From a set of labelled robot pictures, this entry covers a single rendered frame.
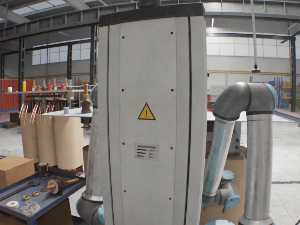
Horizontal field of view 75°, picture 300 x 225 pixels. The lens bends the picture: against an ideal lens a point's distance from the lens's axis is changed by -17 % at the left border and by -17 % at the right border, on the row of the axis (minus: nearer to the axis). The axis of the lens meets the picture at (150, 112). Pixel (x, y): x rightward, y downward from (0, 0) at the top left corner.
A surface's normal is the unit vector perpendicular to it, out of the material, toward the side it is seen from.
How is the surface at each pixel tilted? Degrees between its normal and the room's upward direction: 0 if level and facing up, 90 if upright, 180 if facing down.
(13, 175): 90
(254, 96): 85
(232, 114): 112
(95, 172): 83
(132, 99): 90
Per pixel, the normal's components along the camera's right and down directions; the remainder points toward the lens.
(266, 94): 0.04, -0.17
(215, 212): -0.22, 0.10
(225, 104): -0.61, -0.05
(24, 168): 0.97, 0.02
